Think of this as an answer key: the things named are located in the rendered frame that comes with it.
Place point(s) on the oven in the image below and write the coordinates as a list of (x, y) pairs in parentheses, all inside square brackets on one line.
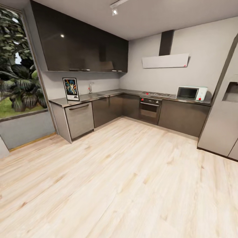
[(150, 108)]

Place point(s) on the microwave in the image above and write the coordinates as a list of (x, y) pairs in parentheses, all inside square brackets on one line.
[(192, 92)]

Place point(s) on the dishwasher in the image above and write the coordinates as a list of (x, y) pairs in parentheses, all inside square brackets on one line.
[(80, 119)]

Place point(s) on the poster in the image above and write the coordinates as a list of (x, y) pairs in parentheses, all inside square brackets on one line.
[(71, 89)]

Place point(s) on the burner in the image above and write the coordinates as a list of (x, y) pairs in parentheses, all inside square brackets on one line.
[(156, 94)]

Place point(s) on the fixed window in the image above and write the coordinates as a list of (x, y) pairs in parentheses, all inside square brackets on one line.
[(25, 117)]

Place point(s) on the cabinet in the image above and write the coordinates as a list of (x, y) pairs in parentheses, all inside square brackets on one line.
[(62, 43), (113, 52)]

